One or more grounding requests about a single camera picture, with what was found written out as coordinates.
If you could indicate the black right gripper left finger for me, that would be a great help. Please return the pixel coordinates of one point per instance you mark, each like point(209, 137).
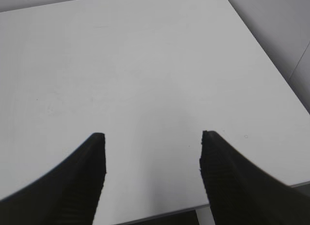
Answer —
point(66, 195)

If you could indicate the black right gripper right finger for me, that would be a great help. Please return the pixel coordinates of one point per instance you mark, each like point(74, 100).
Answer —
point(241, 193)

